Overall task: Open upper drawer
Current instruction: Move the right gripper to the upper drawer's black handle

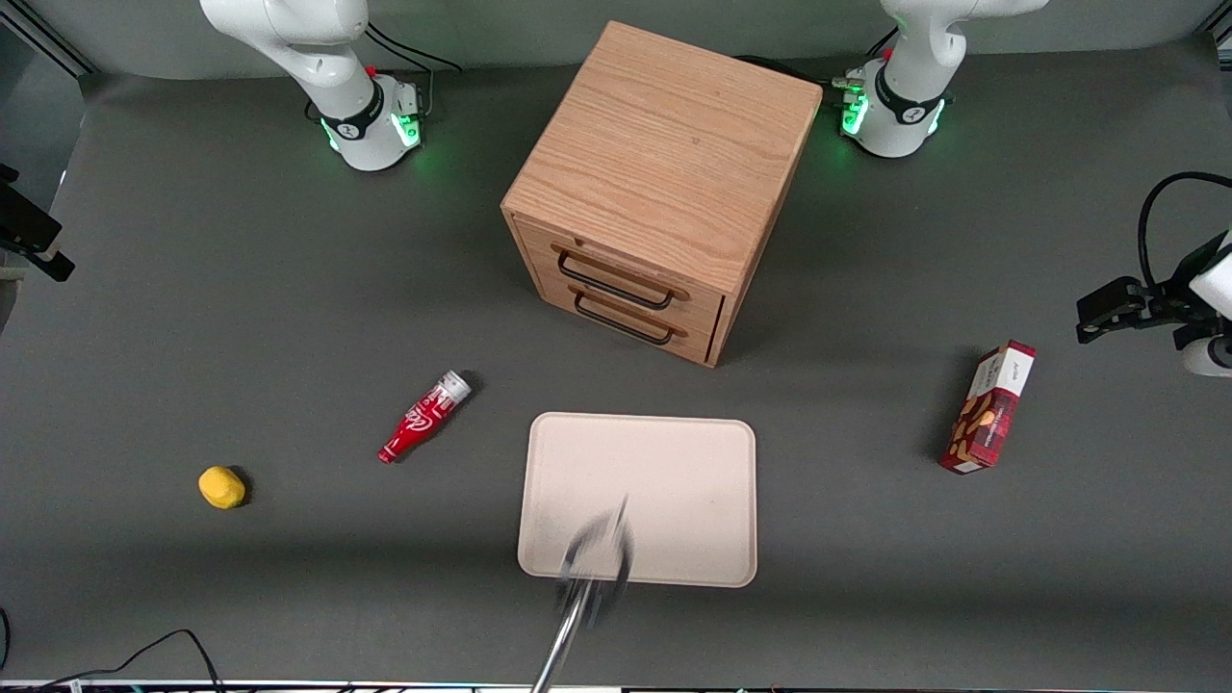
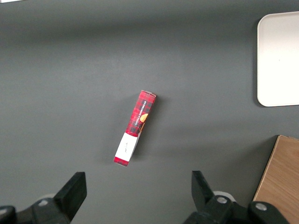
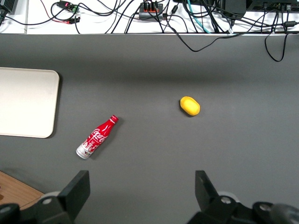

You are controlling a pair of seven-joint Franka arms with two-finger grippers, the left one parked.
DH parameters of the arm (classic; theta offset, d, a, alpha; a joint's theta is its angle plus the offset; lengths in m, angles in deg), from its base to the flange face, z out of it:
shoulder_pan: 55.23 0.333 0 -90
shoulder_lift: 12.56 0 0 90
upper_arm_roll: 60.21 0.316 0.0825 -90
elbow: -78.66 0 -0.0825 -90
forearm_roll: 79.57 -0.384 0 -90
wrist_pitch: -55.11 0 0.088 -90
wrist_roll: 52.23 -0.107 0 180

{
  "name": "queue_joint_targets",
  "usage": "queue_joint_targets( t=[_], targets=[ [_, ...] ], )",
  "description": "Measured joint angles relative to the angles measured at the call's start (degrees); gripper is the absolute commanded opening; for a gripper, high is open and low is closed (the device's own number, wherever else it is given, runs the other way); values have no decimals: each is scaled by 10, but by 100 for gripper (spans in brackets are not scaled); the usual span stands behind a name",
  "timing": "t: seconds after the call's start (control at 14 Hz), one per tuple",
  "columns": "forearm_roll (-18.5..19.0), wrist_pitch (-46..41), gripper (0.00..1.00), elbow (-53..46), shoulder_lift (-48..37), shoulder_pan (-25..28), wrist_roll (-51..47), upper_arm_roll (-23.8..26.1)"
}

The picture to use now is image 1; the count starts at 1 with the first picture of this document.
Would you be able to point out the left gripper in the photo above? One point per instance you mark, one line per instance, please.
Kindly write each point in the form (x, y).
(1180, 292)

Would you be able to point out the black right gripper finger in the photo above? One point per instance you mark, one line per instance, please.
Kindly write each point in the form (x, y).
(29, 223)

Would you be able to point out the wooden drawer with tall front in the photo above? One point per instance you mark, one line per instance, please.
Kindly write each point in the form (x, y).
(539, 245)

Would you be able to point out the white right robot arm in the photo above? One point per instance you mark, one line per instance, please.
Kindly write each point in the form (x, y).
(327, 67)

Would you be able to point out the wooden drawer cabinet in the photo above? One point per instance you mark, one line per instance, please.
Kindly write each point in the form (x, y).
(664, 144)

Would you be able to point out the wooden drawer with short front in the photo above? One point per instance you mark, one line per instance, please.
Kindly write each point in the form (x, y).
(553, 287)

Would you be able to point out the red cookie box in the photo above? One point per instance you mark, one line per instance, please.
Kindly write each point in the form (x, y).
(991, 409)

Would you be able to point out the yellow lemon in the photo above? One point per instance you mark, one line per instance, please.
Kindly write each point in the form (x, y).
(221, 487)

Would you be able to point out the red soda bottle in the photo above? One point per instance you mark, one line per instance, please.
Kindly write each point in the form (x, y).
(422, 423)

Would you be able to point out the beige plastic tray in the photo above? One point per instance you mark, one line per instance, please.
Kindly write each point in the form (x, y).
(664, 481)

